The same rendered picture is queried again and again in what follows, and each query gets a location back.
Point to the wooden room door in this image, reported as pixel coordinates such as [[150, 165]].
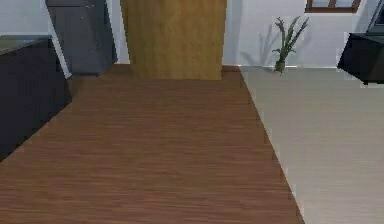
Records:
[[175, 36]]

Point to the green house plant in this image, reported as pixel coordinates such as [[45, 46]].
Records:
[[286, 43]]

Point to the dark kitchen counter cabinet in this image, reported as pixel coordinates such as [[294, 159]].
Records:
[[26, 93]]

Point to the brown framed window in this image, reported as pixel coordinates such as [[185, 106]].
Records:
[[332, 5]]

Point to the black television stand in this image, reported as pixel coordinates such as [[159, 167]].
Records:
[[363, 56]]

